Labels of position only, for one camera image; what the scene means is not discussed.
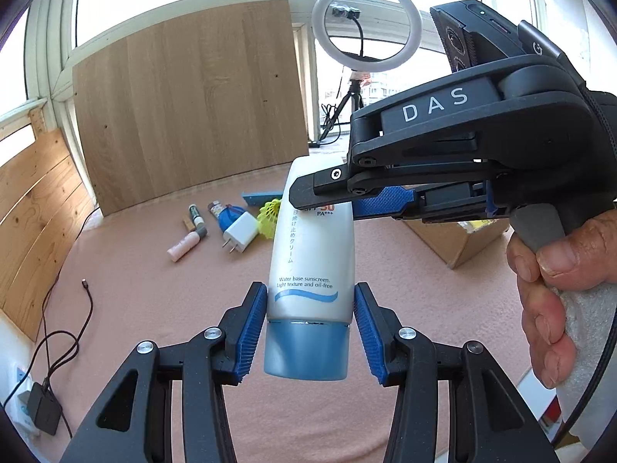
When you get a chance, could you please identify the yellow shuttlecock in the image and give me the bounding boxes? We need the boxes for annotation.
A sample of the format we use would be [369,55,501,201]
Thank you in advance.
[257,199,285,240]

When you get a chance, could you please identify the blue plastic comb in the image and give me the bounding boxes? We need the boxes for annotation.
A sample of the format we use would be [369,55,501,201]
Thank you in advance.
[242,191,285,208]

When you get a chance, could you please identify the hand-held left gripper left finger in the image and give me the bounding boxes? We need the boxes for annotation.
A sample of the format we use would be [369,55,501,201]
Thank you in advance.
[60,282,269,463]

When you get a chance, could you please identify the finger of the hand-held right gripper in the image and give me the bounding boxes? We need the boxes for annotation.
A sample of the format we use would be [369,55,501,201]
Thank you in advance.
[353,180,489,223]
[288,160,498,206]

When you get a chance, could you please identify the black tripod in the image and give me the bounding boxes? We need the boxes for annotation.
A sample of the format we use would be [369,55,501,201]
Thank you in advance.
[313,71,374,148]

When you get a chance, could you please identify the black tripod cable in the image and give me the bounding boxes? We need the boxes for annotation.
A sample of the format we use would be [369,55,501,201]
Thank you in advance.
[315,103,349,149]

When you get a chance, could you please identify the green grey lip balm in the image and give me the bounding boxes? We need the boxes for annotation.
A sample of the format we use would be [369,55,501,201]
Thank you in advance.
[188,204,208,243]

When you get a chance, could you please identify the brown cardboard box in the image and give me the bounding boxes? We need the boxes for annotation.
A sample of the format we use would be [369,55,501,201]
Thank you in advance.
[402,218,512,270]

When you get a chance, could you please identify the wooden plank wall panel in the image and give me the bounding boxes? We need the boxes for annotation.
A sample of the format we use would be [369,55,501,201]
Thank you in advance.
[0,106,100,344]

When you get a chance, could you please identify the pink cosmetic tube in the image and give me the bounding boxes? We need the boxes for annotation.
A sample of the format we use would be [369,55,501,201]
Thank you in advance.
[166,230,201,264]

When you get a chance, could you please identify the brown cable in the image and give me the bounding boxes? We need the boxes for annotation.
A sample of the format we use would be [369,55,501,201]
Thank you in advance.
[0,277,96,408]

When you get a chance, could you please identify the black power adapter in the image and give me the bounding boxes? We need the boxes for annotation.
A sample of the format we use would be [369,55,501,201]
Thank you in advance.
[26,382,64,436]

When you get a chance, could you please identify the white charger plug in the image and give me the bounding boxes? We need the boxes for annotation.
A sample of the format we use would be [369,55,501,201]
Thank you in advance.
[222,212,260,255]

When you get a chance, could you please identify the white power strip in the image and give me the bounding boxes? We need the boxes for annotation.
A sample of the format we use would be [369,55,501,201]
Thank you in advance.
[8,365,43,439]

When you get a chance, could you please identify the white ring light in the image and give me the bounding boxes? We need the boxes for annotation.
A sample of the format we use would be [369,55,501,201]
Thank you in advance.
[312,0,425,74]

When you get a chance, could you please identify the black webcam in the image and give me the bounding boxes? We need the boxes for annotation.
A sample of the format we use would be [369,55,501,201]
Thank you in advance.
[330,3,366,61]

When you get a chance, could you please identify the white sunscreen tube blue cap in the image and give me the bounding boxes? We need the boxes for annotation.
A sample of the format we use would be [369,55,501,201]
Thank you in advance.
[263,155,356,381]

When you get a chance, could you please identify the person's right hand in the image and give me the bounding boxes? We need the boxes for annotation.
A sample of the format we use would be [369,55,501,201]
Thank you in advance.
[506,212,617,390]

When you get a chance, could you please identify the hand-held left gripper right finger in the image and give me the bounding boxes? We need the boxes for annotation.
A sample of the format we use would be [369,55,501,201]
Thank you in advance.
[353,281,561,463]

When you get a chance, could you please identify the blue plastic bottle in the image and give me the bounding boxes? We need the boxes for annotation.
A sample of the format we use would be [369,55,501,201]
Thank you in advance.
[217,205,249,233]

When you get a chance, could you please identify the light wooden board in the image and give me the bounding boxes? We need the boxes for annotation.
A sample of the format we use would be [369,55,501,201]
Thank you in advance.
[72,0,310,217]

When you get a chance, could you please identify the apartment buildings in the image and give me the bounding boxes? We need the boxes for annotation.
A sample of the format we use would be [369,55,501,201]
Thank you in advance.
[320,70,403,107]

